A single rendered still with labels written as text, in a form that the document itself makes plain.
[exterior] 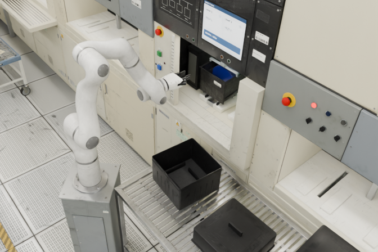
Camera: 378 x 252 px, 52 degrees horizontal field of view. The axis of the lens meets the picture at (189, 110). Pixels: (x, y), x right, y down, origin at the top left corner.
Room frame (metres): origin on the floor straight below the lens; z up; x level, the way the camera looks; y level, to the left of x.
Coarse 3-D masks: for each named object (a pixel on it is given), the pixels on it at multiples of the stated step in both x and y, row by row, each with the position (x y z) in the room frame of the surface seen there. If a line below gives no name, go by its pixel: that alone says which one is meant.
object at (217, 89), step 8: (208, 64) 2.13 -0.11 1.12; (216, 64) 2.19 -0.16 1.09; (224, 64) 2.06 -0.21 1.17; (200, 72) 2.09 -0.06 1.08; (208, 72) 2.04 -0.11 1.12; (232, 72) 2.02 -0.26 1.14; (200, 80) 2.09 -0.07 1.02; (208, 80) 2.04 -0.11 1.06; (216, 80) 1.99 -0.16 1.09; (232, 80) 1.99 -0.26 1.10; (200, 88) 2.09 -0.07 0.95; (208, 88) 2.04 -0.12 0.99; (216, 88) 1.99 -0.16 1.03; (224, 88) 1.94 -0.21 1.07; (232, 88) 2.00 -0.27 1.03; (216, 96) 1.99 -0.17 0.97; (224, 96) 1.95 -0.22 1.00; (216, 104) 1.99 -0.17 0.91
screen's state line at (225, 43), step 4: (204, 32) 1.81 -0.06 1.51; (208, 32) 1.79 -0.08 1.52; (208, 36) 1.79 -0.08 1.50; (212, 36) 1.77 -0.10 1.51; (216, 36) 1.75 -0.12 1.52; (216, 40) 1.74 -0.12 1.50; (220, 40) 1.72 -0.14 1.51; (224, 40) 1.70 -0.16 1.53; (224, 44) 1.70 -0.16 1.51; (228, 44) 1.68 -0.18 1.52; (232, 44) 1.66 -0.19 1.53; (228, 48) 1.68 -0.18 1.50; (232, 48) 1.66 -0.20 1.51; (236, 48) 1.64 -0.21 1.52; (236, 52) 1.64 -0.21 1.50
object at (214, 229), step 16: (224, 208) 1.21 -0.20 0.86; (240, 208) 1.21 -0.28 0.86; (208, 224) 1.11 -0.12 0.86; (224, 224) 1.11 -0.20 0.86; (240, 224) 1.12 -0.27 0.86; (256, 224) 1.12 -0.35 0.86; (192, 240) 1.08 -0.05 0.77; (208, 240) 1.02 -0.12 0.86; (224, 240) 1.03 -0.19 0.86; (240, 240) 1.03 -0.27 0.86; (256, 240) 1.04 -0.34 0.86; (272, 240) 1.05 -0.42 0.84
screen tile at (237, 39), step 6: (228, 18) 1.70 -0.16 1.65; (228, 24) 1.69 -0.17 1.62; (234, 24) 1.67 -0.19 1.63; (240, 24) 1.64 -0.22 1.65; (240, 30) 1.64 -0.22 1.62; (228, 36) 1.69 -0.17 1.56; (234, 36) 1.66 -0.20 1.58; (240, 36) 1.63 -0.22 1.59; (234, 42) 1.66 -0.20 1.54; (240, 42) 1.63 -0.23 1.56
